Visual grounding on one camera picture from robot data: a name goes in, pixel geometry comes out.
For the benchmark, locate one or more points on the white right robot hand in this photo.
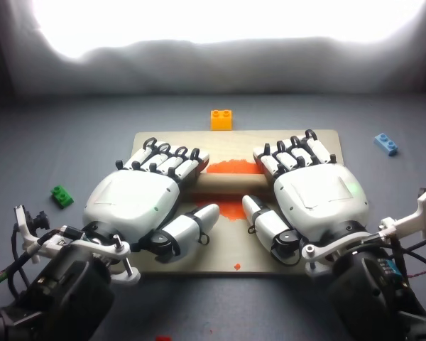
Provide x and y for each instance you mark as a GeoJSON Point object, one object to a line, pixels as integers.
{"type": "Point", "coordinates": [319, 199]}

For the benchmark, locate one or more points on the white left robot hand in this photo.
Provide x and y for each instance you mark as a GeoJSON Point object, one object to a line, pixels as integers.
{"type": "Point", "coordinates": [131, 202]}

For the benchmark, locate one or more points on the wooden rolling pin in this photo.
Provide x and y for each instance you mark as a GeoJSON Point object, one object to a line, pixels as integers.
{"type": "Point", "coordinates": [234, 183]}

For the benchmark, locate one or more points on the green toy brick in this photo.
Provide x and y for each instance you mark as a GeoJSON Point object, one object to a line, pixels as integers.
{"type": "Point", "coordinates": [62, 197]}

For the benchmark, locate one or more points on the blue flat toy brick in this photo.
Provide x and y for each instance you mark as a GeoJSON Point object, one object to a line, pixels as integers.
{"type": "Point", "coordinates": [386, 144]}

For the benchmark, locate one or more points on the flat orange play dough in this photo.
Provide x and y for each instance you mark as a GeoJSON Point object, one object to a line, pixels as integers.
{"type": "Point", "coordinates": [230, 167]}

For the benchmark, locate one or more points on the light wooden board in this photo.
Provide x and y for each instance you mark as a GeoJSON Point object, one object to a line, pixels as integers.
{"type": "Point", "coordinates": [230, 145]}

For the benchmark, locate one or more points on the small orange dough crumb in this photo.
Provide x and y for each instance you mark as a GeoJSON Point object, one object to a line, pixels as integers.
{"type": "Point", "coordinates": [237, 266]}

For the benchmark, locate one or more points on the yellow toy brick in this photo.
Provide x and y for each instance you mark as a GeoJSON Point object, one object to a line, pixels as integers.
{"type": "Point", "coordinates": [221, 121]}

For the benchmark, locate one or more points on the red toy brick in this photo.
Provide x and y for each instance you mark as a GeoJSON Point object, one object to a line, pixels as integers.
{"type": "Point", "coordinates": [163, 338]}

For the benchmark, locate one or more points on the white backdrop sheet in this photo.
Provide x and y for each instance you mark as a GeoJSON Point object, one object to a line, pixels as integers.
{"type": "Point", "coordinates": [213, 71]}

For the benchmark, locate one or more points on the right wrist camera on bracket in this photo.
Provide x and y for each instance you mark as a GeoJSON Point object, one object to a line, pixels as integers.
{"type": "Point", "coordinates": [422, 213]}

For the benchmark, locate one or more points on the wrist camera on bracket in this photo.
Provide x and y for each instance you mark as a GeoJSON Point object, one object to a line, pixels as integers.
{"type": "Point", "coordinates": [422, 213]}
{"type": "Point", "coordinates": [25, 227]}

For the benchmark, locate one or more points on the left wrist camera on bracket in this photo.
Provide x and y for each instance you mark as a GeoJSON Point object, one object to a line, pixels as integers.
{"type": "Point", "coordinates": [25, 227]}

